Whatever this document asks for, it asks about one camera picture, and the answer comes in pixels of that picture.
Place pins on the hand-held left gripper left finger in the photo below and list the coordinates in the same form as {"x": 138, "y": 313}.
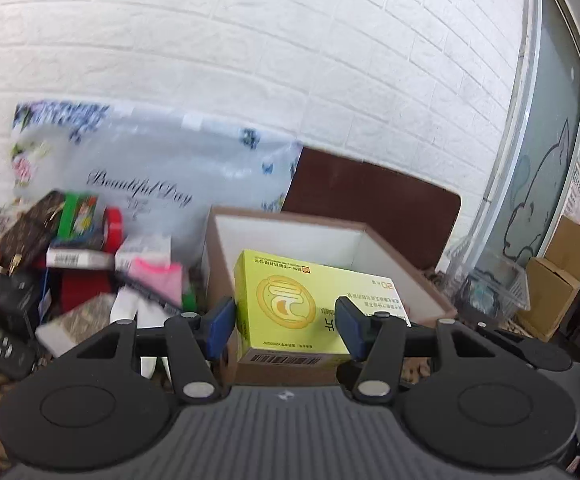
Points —
{"x": 220, "y": 329}

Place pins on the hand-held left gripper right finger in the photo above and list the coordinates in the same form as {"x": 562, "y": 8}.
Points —
{"x": 349, "y": 329}

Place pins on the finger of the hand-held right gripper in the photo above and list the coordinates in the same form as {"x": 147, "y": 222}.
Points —
{"x": 499, "y": 334}

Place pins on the yellow medicine box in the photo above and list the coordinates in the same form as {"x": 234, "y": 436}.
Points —
{"x": 290, "y": 305}

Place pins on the brown cardboard box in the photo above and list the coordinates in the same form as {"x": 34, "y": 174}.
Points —
{"x": 290, "y": 240}

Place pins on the speckled sachet bag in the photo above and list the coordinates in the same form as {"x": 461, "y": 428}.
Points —
{"x": 77, "y": 322}

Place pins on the green packet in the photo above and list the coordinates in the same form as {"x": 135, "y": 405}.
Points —
{"x": 189, "y": 299}

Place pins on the clear plastic basket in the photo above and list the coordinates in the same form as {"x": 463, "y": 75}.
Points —
{"x": 494, "y": 280}

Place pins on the small cardboard carton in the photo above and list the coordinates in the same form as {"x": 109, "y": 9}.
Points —
{"x": 577, "y": 245}
{"x": 549, "y": 295}

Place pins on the pink packet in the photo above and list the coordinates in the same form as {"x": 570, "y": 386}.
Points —
{"x": 162, "y": 280}

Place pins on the black comb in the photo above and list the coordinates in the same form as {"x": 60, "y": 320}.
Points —
{"x": 145, "y": 287}

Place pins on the white cloth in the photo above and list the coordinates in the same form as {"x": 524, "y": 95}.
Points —
{"x": 135, "y": 305}

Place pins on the white and pink box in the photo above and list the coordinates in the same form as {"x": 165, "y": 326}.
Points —
{"x": 142, "y": 250}

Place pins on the dark brown board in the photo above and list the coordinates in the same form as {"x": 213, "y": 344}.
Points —
{"x": 369, "y": 200}

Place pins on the dark red box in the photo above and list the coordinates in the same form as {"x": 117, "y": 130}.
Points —
{"x": 85, "y": 287}

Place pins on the red tape roll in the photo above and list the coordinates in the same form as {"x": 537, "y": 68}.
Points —
{"x": 114, "y": 227}

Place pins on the white barcode box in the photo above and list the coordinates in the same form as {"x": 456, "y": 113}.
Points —
{"x": 77, "y": 258}

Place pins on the floral plastic bag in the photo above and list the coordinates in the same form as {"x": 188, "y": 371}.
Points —
{"x": 170, "y": 160}

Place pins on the blue pen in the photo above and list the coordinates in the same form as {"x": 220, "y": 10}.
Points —
{"x": 46, "y": 290}

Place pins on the green box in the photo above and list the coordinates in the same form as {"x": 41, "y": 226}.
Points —
{"x": 77, "y": 216}

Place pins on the frosted glass door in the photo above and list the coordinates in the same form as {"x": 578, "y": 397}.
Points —
{"x": 544, "y": 135}

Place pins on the black box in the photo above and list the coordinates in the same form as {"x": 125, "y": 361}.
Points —
{"x": 7, "y": 300}

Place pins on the brown monogram phone case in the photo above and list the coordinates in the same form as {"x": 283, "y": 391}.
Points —
{"x": 26, "y": 232}

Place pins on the grey digital timer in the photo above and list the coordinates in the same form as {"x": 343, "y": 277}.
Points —
{"x": 0, "y": 347}

